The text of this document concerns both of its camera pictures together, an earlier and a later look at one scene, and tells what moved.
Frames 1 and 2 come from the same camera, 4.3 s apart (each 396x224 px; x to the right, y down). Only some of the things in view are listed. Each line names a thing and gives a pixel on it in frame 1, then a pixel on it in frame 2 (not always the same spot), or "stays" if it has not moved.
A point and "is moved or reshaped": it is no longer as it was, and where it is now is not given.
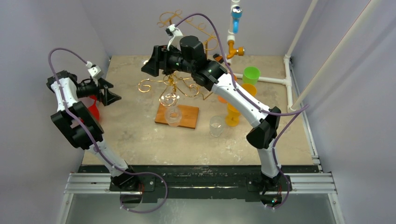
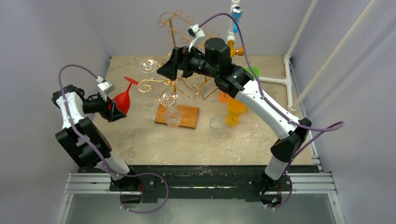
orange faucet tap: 233,51 stays
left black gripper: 108,97 to 113,114
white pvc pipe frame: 286,80 stays
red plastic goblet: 93,108 is moved or reshaped
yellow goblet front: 232,118 stays
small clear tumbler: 216,126 stays
